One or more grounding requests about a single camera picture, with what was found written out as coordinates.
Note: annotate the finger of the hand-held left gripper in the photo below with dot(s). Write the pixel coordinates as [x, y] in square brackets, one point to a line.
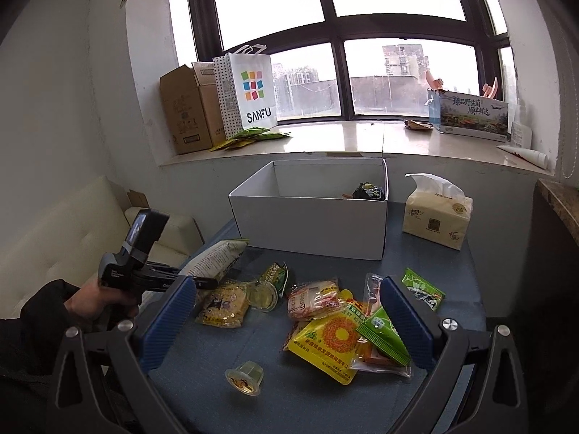
[208, 283]

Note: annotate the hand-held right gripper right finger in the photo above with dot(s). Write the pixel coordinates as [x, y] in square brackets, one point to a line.
[407, 325]

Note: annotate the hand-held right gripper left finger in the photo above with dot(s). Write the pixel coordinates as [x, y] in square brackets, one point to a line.
[169, 325]

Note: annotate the large white snack bag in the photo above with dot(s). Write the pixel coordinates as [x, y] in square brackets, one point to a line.
[212, 260]

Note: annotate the lime green snack packet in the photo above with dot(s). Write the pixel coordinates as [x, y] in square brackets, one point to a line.
[384, 332]

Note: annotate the yellow cartoon snack packet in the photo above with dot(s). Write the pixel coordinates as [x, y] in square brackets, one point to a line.
[226, 307]

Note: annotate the green white snack packet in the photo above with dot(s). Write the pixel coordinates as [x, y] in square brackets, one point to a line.
[423, 289]

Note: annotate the clear packet orange contents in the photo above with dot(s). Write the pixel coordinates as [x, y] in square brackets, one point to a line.
[373, 289]

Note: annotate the clear jelly cup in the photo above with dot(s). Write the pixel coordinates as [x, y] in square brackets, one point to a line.
[244, 377]
[262, 297]

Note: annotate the small orange yellow packet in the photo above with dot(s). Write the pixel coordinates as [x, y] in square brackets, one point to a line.
[350, 302]

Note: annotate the small green snack packet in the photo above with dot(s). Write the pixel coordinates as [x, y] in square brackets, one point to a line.
[277, 273]

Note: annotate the large yellow snack packet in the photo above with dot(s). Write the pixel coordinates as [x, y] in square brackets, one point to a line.
[325, 343]

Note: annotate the pink sausage packet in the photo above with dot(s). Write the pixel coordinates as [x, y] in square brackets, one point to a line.
[312, 300]

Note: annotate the white cardboard box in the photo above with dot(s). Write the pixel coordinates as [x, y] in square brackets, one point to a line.
[307, 226]

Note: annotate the person's left forearm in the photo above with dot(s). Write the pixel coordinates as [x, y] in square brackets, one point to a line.
[36, 321]

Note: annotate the person's left hand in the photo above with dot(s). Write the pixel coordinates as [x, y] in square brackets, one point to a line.
[90, 303]

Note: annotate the cardboard piece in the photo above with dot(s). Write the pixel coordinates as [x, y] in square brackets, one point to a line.
[138, 199]

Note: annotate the blue tablecloth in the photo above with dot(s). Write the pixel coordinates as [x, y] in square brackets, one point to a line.
[203, 361]

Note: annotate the cream sofa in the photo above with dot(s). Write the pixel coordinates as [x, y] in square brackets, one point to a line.
[68, 235]

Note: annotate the beige tissue pack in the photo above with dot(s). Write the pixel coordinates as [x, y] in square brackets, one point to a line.
[434, 221]

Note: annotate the brown cardboard box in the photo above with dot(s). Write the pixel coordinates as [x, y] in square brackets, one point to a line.
[185, 108]

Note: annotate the black snack packet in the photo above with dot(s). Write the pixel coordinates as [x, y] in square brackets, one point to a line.
[371, 191]

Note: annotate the pile of green yellow packets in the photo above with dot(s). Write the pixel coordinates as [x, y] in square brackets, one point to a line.
[253, 136]

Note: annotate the white paper shopping bag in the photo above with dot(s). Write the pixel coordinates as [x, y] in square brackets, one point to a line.
[253, 90]

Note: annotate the brown crumpled packet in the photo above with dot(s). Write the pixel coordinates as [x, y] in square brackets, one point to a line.
[418, 124]

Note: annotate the white tube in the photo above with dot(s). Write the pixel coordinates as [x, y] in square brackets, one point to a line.
[522, 153]

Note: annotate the landscape printed gift box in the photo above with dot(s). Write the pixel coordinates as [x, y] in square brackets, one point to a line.
[475, 115]

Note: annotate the pink plastic clip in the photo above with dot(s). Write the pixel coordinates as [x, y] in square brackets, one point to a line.
[491, 88]
[434, 80]

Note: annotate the dark window frame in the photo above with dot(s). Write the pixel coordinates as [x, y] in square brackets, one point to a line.
[332, 22]

